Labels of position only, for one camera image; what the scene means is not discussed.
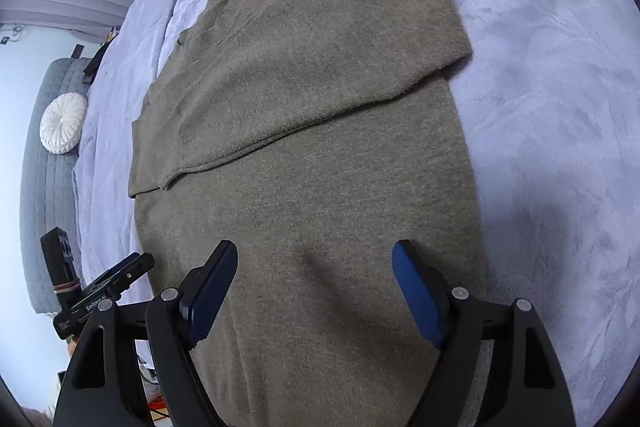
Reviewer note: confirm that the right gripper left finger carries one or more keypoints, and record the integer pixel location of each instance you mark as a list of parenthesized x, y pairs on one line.
[(103, 385)]

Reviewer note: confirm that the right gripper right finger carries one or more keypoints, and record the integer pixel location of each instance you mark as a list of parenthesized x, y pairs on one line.
[(525, 386)]

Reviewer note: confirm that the olive brown knit sweater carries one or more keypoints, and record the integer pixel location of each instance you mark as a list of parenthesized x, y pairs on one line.
[(313, 134)]

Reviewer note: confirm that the round white pleated cushion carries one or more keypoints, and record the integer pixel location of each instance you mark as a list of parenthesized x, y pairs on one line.
[(62, 121)]

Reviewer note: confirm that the lavender plush bed blanket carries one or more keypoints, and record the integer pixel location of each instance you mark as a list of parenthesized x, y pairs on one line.
[(550, 111)]

